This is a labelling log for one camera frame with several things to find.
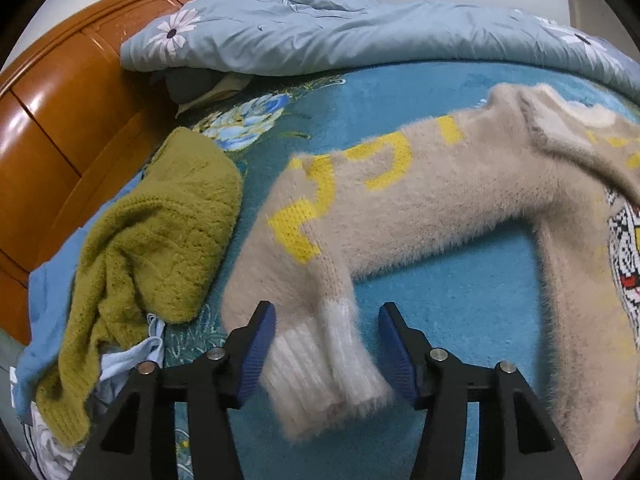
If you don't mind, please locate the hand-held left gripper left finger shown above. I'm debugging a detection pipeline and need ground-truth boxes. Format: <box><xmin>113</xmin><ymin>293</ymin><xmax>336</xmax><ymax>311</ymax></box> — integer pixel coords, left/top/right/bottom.
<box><xmin>72</xmin><ymin>301</ymin><xmax>277</xmax><ymax>480</ymax></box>

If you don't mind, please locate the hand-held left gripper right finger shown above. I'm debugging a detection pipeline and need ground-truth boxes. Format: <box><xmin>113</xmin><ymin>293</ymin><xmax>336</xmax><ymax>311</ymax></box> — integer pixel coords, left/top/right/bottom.
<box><xmin>378</xmin><ymin>302</ymin><xmax>583</xmax><ymax>480</ymax></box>

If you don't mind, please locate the beige fuzzy sweater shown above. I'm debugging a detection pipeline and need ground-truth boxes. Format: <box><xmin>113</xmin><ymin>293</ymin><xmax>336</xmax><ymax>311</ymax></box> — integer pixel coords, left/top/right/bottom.
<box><xmin>220</xmin><ymin>82</ymin><xmax>640</xmax><ymax>480</ymax></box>

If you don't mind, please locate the light blue shirt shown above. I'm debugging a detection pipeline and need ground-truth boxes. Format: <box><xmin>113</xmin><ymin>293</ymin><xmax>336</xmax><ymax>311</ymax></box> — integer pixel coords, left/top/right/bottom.
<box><xmin>95</xmin><ymin>312</ymin><xmax>167</xmax><ymax>411</ymax></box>

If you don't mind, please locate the olive green knit sweater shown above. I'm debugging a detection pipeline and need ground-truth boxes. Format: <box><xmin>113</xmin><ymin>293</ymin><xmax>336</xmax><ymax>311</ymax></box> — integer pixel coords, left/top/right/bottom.
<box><xmin>36</xmin><ymin>126</ymin><xmax>244</xmax><ymax>447</ymax></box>

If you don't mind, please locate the blue fleece garment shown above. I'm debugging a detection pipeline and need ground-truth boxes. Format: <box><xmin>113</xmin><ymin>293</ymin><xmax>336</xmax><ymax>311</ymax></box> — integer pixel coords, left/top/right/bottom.
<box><xmin>12</xmin><ymin>175</ymin><xmax>166</xmax><ymax>423</ymax></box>

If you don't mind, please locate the grey leaf print pillow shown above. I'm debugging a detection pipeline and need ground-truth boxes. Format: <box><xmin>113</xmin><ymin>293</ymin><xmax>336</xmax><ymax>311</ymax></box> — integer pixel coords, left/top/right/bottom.
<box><xmin>22</xmin><ymin>400</ymin><xmax>81</xmax><ymax>480</ymax></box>

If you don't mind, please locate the beige folded cloth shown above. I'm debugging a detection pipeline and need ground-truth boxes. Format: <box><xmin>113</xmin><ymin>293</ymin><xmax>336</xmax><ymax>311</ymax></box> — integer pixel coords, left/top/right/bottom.
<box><xmin>175</xmin><ymin>72</ymin><xmax>253</xmax><ymax>118</ymax></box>

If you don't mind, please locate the dark grey cloth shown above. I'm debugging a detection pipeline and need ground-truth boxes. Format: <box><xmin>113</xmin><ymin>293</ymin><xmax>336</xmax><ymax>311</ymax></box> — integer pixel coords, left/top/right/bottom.
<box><xmin>152</xmin><ymin>67</ymin><xmax>223</xmax><ymax>106</ymax></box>

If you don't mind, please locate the orange wooden headboard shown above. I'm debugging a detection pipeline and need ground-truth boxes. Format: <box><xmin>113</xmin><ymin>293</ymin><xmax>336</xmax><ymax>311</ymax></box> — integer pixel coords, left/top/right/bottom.
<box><xmin>0</xmin><ymin>0</ymin><xmax>258</xmax><ymax>346</ymax></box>

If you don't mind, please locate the blue daisy print duvet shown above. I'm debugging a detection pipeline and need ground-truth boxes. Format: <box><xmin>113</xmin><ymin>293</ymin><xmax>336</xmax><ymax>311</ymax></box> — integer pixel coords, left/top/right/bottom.
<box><xmin>120</xmin><ymin>0</ymin><xmax>640</xmax><ymax>111</ymax></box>

